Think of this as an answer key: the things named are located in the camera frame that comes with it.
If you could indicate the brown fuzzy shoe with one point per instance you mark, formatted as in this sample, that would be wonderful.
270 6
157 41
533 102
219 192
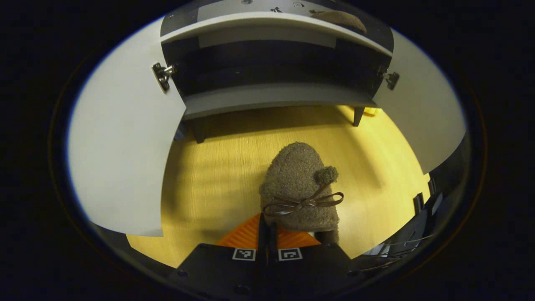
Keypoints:
294 175
342 20

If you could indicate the white shoe cabinet door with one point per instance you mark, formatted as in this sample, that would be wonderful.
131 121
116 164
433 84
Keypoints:
121 146
422 117

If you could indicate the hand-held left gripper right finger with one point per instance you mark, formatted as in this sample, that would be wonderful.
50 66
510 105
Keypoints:
313 271

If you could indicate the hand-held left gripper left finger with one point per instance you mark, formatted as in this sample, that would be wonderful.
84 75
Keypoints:
262 234

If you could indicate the white shoe cabinet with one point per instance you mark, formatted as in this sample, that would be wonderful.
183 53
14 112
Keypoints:
271 94

